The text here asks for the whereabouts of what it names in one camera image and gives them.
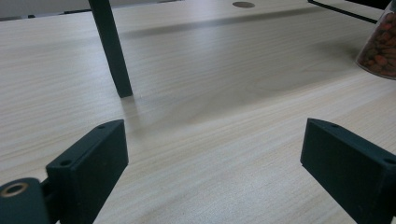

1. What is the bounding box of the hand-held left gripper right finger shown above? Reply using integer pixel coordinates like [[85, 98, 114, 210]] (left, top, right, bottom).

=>
[[300, 118, 396, 224]]

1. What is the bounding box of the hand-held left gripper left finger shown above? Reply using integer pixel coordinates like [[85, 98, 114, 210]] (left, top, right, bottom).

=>
[[45, 119, 130, 224]]

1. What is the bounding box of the clear container of brown nuts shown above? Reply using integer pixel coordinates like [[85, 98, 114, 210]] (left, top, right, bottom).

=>
[[355, 2, 396, 80]]

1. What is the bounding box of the black metal stand post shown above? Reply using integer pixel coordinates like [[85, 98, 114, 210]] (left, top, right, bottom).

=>
[[88, 0, 134, 99]]

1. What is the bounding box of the black metal frame bar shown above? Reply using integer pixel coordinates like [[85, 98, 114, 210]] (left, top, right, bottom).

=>
[[307, 0, 378, 25]]

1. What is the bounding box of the round cable hole cover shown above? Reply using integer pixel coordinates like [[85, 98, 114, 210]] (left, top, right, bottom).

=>
[[232, 1, 256, 9]]

